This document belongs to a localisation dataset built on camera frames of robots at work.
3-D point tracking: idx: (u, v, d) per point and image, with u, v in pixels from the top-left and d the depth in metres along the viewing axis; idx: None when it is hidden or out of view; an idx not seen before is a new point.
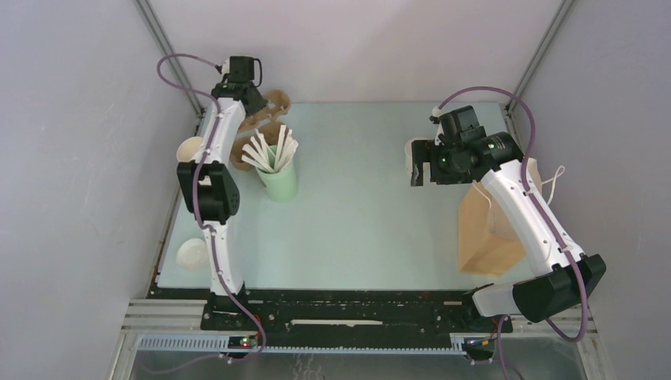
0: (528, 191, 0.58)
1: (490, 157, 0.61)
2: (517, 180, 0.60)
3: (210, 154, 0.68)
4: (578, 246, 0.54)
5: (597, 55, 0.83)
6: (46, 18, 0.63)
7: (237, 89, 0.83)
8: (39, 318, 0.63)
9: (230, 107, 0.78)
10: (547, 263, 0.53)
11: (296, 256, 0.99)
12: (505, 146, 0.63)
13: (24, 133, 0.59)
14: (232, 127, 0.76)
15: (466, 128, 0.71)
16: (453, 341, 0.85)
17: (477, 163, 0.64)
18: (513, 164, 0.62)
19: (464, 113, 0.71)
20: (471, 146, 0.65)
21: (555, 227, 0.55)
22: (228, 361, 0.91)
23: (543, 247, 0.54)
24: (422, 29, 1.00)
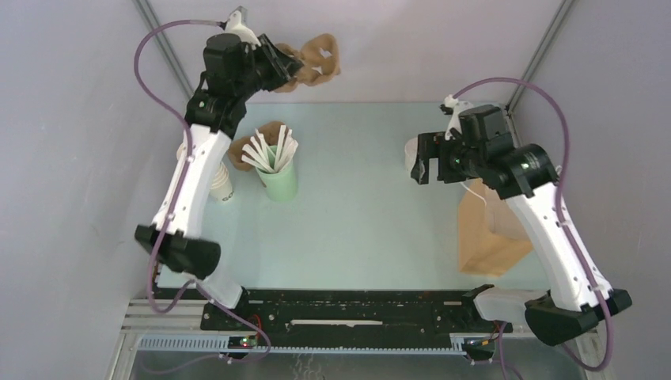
0: (562, 222, 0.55)
1: (522, 178, 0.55)
2: (554, 209, 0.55)
3: (173, 219, 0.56)
4: (607, 283, 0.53)
5: (597, 55, 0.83)
6: (46, 17, 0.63)
7: (217, 112, 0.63)
8: (39, 318, 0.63)
9: (206, 140, 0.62)
10: (576, 302, 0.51)
11: (296, 257, 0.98)
12: (539, 164, 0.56)
13: (24, 133, 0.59)
14: (209, 167, 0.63)
15: (491, 136, 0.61)
16: (453, 341, 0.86)
17: (507, 181, 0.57)
18: (547, 187, 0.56)
19: (490, 117, 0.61)
20: (501, 161, 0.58)
21: (585, 264, 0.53)
22: (228, 361, 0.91)
23: (574, 285, 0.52)
24: (422, 28, 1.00)
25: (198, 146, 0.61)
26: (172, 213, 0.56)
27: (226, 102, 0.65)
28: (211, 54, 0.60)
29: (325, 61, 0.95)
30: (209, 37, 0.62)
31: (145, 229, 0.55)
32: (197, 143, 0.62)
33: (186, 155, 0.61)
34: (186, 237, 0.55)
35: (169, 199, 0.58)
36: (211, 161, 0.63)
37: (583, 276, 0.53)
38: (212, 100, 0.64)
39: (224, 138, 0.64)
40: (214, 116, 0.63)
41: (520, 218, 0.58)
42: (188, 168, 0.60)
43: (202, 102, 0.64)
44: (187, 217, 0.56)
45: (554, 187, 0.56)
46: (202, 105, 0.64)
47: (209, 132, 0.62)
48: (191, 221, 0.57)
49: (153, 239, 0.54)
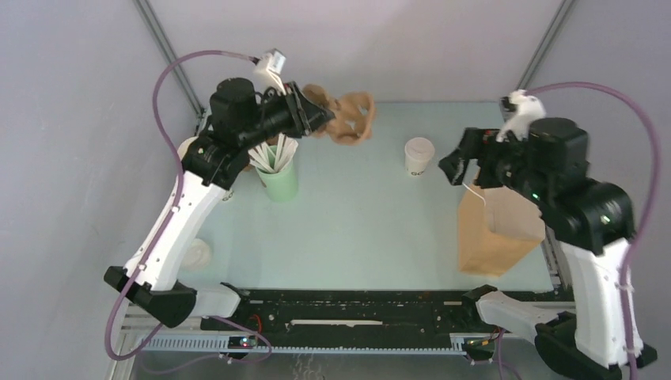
0: (622, 286, 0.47)
1: (598, 233, 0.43)
2: (617, 269, 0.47)
3: (145, 271, 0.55)
4: (641, 343, 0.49)
5: (597, 55, 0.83)
6: (47, 17, 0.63)
7: (214, 163, 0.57)
8: (41, 318, 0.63)
9: (197, 191, 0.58)
10: (607, 360, 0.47)
11: (296, 258, 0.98)
12: (621, 214, 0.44)
13: (25, 132, 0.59)
14: (194, 218, 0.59)
15: (566, 169, 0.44)
16: (453, 341, 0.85)
17: (579, 229, 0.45)
18: (619, 244, 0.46)
19: (575, 144, 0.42)
20: (577, 206, 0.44)
21: (631, 326, 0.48)
22: (228, 361, 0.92)
23: (610, 345, 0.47)
24: (422, 29, 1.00)
25: (186, 196, 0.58)
26: (143, 263, 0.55)
27: (226, 153, 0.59)
28: (219, 102, 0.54)
29: (360, 118, 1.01)
30: (225, 81, 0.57)
31: (116, 273, 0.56)
32: (186, 192, 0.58)
33: (172, 201, 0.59)
34: (153, 291, 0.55)
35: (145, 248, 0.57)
36: (196, 214, 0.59)
37: (622, 336, 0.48)
38: (211, 150, 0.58)
39: (216, 189, 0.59)
40: (209, 167, 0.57)
41: (573, 259, 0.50)
42: (171, 218, 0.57)
43: (201, 148, 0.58)
44: (158, 271, 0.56)
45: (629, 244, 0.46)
46: (200, 153, 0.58)
47: (200, 183, 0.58)
48: (163, 272, 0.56)
49: (120, 284, 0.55)
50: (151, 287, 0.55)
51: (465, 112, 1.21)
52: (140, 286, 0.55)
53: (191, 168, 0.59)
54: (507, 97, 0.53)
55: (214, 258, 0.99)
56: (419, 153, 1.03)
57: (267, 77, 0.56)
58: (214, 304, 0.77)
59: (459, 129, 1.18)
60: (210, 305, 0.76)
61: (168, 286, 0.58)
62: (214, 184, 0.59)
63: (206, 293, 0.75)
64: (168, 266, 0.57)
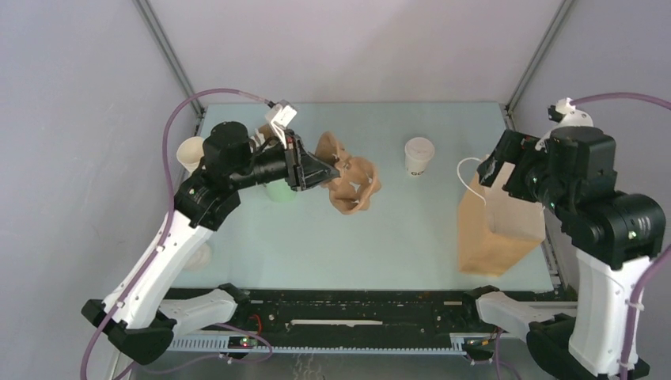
0: (631, 303, 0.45)
1: (621, 248, 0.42)
2: (631, 285, 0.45)
3: (123, 307, 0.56)
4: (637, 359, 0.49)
5: (597, 55, 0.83)
6: (46, 17, 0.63)
7: (204, 204, 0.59)
8: (40, 319, 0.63)
9: (183, 231, 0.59)
10: (598, 370, 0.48)
11: (295, 257, 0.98)
12: (647, 229, 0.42)
13: (25, 133, 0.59)
14: (176, 258, 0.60)
15: (593, 176, 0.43)
16: (453, 341, 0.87)
17: (600, 241, 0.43)
18: (638, 260, 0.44)
19: (602, 150, 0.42)
20: (600, 213, 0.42)
21: (629, 340, 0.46)
22: (228, 361, 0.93)
23: (604, 357, 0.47)
24: (422, 29, 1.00)
25: (172, 236, 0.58)
26: (122, 300, 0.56)
27: (216, 195, 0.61)
28: (212, 148, 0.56)
29: (365, 184, 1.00)
30: (225, 125, 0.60)
31: (92, 307, 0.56)
32: (172, 231, 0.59)
33: (157, 239, 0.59)
34: (128, 328, 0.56)
35: (126, 284, 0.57)
36: (180, 254, 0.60)
37: (618, 349, 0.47)
38: (203, 190, 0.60)
39: (202, 230, 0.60)
40: (199, 208, 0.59)
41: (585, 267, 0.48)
42: (154, 256, 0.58)
43: (192, 188, 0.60)
44: (136, 309, 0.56)
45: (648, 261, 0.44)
46: (191, 193, 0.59)
47: (187, 224, 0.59)
48: (141, 310, 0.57)
49: (96, 320, 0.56)
50: (126, 325, 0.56)
51: (465, 112, 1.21)
52: (116, 323, 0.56)
53: (181, 206, 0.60)
54: (554, 108, 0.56)
55: (214, 258, 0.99)
56: (419, 153, 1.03)
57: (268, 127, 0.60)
58: (203, 321, 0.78)
59: (459, 129, 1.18)
60: (199, 323, 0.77)
61: (145, 324, 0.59)
62: (202, 225, 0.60)
63: (193, 315, 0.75)
64: (146, 305, 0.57)
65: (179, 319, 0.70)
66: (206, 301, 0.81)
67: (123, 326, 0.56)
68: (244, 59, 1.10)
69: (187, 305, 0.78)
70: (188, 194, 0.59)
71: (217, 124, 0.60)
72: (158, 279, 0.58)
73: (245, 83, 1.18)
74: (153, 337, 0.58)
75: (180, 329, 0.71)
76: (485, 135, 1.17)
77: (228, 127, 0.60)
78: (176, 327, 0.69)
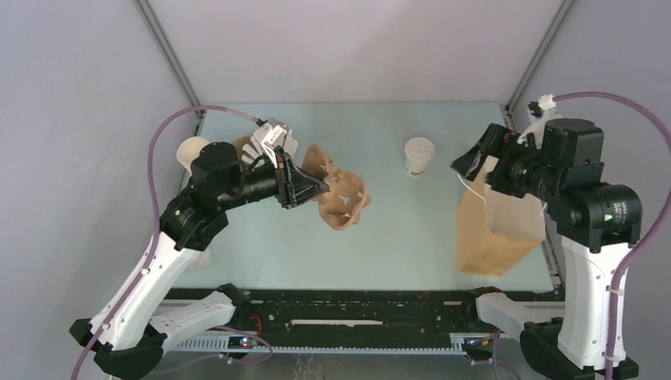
0: (612, 289, 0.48)
1: (597, 230, 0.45)
2: (612, 272, 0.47)
3: (109, 328, 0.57)
4: (625, 355, 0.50)
5: (597, 54, 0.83)
6: (46, 17, 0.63)
7: (190, 226, 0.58)
8: (42, 318, 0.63)
9: (168, 255, 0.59)
10: (583, 361, 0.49)
11: (297, 259, 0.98)
12: (625, 215, 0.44)
13: (25, 133, 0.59)
14: (162, 280, 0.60)
15: (577, 164, 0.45)
16: (453, 341, 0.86)
17: (578, 224, 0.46)
18: (618, 245, 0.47)
19: (589, 140, 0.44)
20: (580, 197, 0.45)
21: (613, 331, 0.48)
22: (228, 361, 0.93)
23: (589, 347, 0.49)
24: (422, 29, 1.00)
25: (158, 259, 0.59)
26: (108, 322, 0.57)
27: (202, 217, 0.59)
28: (201, 169, 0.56)
29: (354, 199, 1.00)
30: (214, 147, 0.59)
31: (80, 328, 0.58)
32: (157, 255, 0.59)
33: (144, 262, 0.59)
34: (113, 351, 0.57)
35: (112, 306, 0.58)
36: (165, 278, 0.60)
37: (603, 342, 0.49)
38: (190, 212, 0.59)
39: (188, 252, 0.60)
40: (184, 229, 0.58)
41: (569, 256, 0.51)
42: (140, 279, 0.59)
43: (178, 209, 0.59)
44: (120, 332, 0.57)
45: (627, 248, 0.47)
46: (176, 214, 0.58)
47: (172, 247, 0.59)
48: (126, 332, 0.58)
49: (84, 340, 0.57)
50: (112, 347, 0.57)
51: (465, 112, 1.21)
52: (103, 343, 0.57)
53: (167, 227, 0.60)
54: (535, 104, 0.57)
55: (214, 258, 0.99)
56: (419, 153, 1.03)
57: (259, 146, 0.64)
58: (199, 326, 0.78)
59: (459, 128, 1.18)
60: (197, 328, 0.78)
61: (134, 342, 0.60)
62: (187, 247, 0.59)
63: (186, 324, 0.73)
64: (131, 327, 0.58)
65: (171, 332, 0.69)
66: (201, 306, 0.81)
67: (110, 347, 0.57)
68: (245, 59, 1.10)
69: (180, 313, 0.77)
70: (174, 215, 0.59)
71: (207, 147, 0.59)
72: (143, 302, 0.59)
73: (246, 84, 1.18)
74: (141, 355, 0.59)
75: (173, 340, 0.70)
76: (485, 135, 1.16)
77: (217, 150, 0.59)
78: (168, 341, 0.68)
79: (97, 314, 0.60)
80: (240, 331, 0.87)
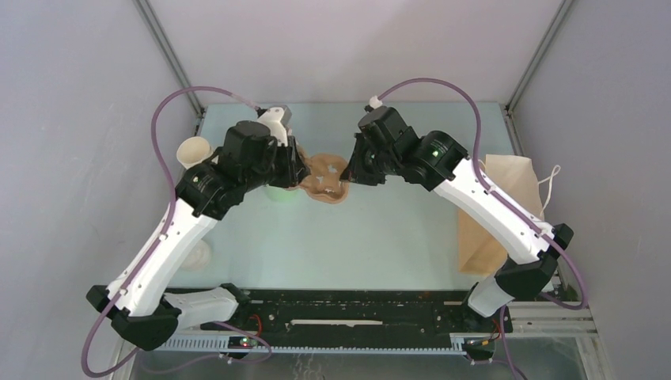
0: (489, 190, 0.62)
1: (437, 165, 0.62)
2: (476, 181, 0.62)
3: (126, 294, 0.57)
4: (548, 223, 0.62)
5: (595, 54, 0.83)
6: (47, 18, 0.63)
7: (207, 194, 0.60)
8: (43, 317, 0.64)
9: (185, 220, 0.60)
10: (532, 252, 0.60)
11: (297, 259, 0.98)
12: (446, 148, 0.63)
13: (25, 134, 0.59)
14: (179, 247, 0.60)
15: (396, 135, 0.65)
16: (453, 341, 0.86)
17: (427, 173, 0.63)
18: (462, 164, 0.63)
19: (388, 119, 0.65)
20: (414, 157, 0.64)
21: (525, 216, 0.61)
22: (228, 361, 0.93)
23: (523, 239, 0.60)
24: (421, 30, 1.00)
25: (175, 224, 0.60)
26: (125, 288, 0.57)
27: (221, 184, 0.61)
28: (236, 136, 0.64)
29: (329, 175, 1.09)
30: (241, 125, 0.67)
31: (97, 294, 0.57)
32: (175, 221, 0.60)
33: (161, 228, 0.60)
34: (130, 317, 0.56)
35: (130, 272, 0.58)
36: (182, 245, 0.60)
37: (528, 228, 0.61)
38: (206, 178, 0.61)
39: (206, 219, 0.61)
40: (202, 196, 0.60)
41: (458, 202, 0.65)
42: (157, 245, 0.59)
43: (197, 176, 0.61)
44: (138, 298, 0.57)
45: (468, 162, 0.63)
46: (195, 180, 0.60)
47: (191, 214, 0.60)
48: (143, 299, 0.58)
49: (100, 306, 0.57)
50: (130, 313, 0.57)
51: (464, 112, 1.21)
52: (119, 309, 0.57)
53: (184, 195, 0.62)
54: (369, 106, 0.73)
55: (214, 258, 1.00)
56: None
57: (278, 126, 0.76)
58: (207, 314, 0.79)
59: (459, 128, 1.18)
60: (201, 317, 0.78)
61: (149, 311, 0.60)
62: (205, 214, 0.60)
63: (197, 309, 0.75)
64: (149, 293, 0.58)
65: (183, 310, 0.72)
66: (208, 296, 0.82)
67: (126, 313, 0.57)
68: (244, 59, 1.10)
69: (191, 298, 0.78)
70: (193, 180, 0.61)
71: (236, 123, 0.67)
72: (162, 266, 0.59)
73: (246, 83, 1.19)
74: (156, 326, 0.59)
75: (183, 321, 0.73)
76: (484, 135, 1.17)
77: (240, 126, 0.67)
78: (180, 319, 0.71)
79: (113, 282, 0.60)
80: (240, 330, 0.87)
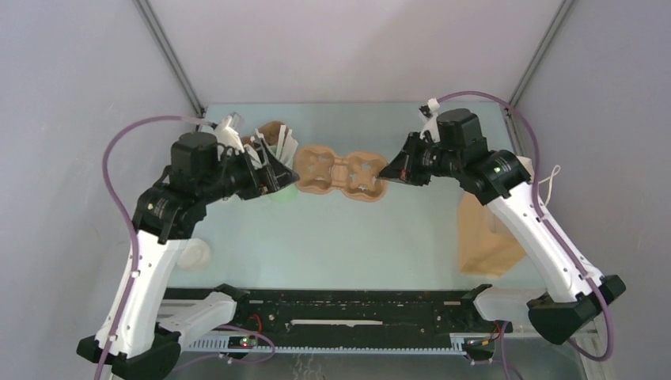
0: (541, 218, 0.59)
1: (497, 182, 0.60)
2: (530, 206, 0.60)
3: (117, 340, 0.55)
4: (598, 271, 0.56)
5: (596, 54, 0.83)
6: (45, 17, 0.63)
7: (166, 217, 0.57)
8: (43, 317, 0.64)
9: (154, 250, 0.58)
10: (570, 292, 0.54)
11: (297, 260, 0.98)
12: (510, 167, 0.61)
13: (25, 134, 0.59)
14: (157, 277, 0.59)
15: (469, 143, 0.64)
16: (453, 341, 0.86)
17: (484, 187, 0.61)
18: (521, 186, 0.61)
19: (468, 126, 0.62)
20: (476, 168, 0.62)
21: (573, 254, 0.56)
22: (228, 361, 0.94)
23: (564, 276, 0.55)
24: (422, 29, 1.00)
25: (144, 258, 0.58)
26: (114, 333, 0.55)
27: (179, 203, 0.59)
28: (182, 152, 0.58)
29: (362, 172, 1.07)
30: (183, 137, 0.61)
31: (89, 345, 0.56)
32: (144, 254, 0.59)
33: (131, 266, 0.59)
34: (128, 359, 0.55)
35: (114, 317, 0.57)
36: (158, 275, 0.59)
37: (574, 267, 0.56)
38: (162, 200, 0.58)
39: (174, 242, 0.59)
40: (161, 221, 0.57)
41: (506, 222, 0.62)
42: (132, 283, 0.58)
43: (151, 201, 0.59)
44: (130, 337, 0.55)
45: (527, 186, 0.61)
46: (150, 207, 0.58)
47: (156, 241, 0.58)
48: (137, 337, 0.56)
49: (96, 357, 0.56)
50: (127, 355, 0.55)
51: None
52: (116, 355, 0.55)
53: (142, 222, 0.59)
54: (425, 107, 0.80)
55: (214, 259, 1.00)
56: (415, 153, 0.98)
57: (230, 134, 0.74)
58: (206, 324, 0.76)
59: None
60: (201, 331, 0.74)
61: (148, 346, 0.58)
62: (172, 237, 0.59)
63: (195, 323, 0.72)
64: (141, 329, 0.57)
65: (183, 328, 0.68)
66: (202, 309, 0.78)
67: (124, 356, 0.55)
68: (245, 59, 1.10)
69: (184, 314, 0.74)
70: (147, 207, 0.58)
71: (183, 133, 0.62)
72: (143, 300, 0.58)
73: (247, 83, 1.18)
74: (158, 356, 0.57)
75: (187, 340, 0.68)
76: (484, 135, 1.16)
77: (183, 137, 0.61)
78: (182, 340, 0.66)
79: (101, 332, 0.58)
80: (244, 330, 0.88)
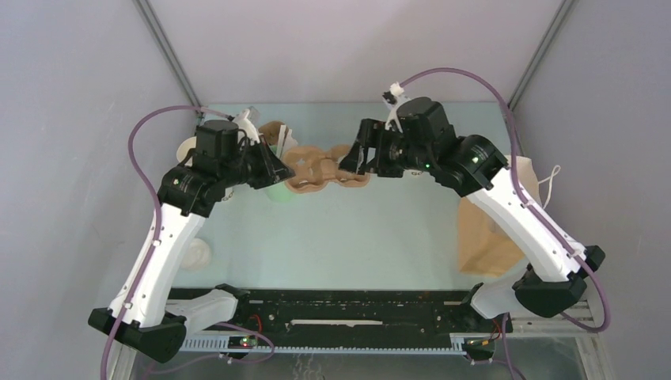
0: (525, 203, 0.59)
1: (477, 172, 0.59)
2: (513, 192, 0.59)
3: (131, 309, 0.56)
4: (581, 245, 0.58)
5: (595, 54, 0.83)
6: (47, 17, 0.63)
7: (191, 191, 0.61)
8: (43, 316, 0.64)
9: (176, 222, 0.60)
10: (562, 273, 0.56)
11: (297, 260, 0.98)
12: (487, 154, 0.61)
13: (26, 133, 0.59)
14: (173, 252, 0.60)
15: (437, 134, 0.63)
16: (453, 341, 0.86)
17: (464, 179, 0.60)
18: (501, 172, 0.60)
19: (434, 116, 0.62)
20: (453, 160, 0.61)
21: (558, 234, 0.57)
22: (228, 361, 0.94)
23: (554, 258, 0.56)
24: (421, 30, 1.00)
25: (167, 228, 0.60)
26: (129, 302, 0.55)
27: (202, 180, 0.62)
28: (206, 134, 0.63)
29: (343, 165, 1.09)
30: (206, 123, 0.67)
31: (100, 315, 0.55)
32: (165, 225, 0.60)
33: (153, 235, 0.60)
34: (142, 328, 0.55)
35: (128, 287, 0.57)
36: (176, 248, 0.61)
37: (561, 248, 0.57)
38: (187, 177, 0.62)
39: (196, 217, 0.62)
40: (186, 195, 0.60)
41: (488, 211, 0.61)
42: (153, 252, 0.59)
43: (176, 179, 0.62)
44: (145, 306, 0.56)
45: (506, 171, 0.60)
46: (176, 183, 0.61)
47: (180, 214, 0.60)
48: (150, 308, 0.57)
49: (106, 326, 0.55)
50: (139, 324, 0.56)
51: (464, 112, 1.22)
52: (128, 324, 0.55)
53: (167, 199, 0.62)
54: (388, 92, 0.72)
55: (214, 258, 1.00)
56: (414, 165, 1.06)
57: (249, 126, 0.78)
58: (210, 315, 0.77)
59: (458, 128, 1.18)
60: (206, 320, 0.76)
61: (157, 321, 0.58)
62: (194, 213, 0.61)
63: (199, 312, 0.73)
64: (153, 302, 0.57)
65: (188, 315, 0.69)
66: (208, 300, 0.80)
67: (137, 325, 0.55)
68: (244, 59, 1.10)
69: (190, 304, 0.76)
70: (173, 182, 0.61)
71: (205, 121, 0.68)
72: (161, 271, 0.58)
73: (247, 84, 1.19)
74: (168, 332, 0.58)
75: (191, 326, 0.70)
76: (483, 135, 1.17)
77: (206, 123, 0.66)
78: (187, 324, 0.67)
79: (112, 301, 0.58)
80: (244, 329, 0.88)
